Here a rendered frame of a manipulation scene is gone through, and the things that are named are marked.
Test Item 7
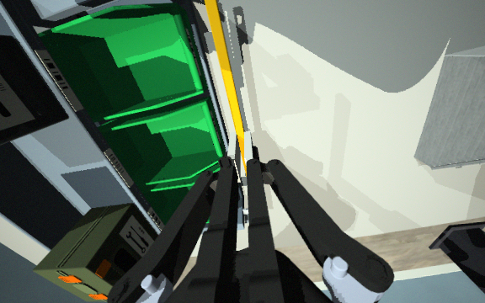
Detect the black tool case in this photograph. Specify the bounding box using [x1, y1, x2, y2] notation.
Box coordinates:
[0, 35, 69, 146]

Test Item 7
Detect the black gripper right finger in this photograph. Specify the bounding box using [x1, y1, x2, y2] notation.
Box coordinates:
[244, 129, 395, 303]

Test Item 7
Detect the yellow bar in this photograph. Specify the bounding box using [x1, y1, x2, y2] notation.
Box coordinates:
[205, 0, 247, 176]

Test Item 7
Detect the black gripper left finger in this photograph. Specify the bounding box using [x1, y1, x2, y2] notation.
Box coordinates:
[107, 132, 241, 303]

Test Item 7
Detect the dark grey bin rack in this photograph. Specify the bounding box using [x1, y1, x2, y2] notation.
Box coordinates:
[0, 0, 229, 252]

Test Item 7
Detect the green open bin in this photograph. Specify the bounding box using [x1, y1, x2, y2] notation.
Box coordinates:
[138, 162, 220, 225]
[38, 3, 205, 123]
[98, 97, 224, 186]

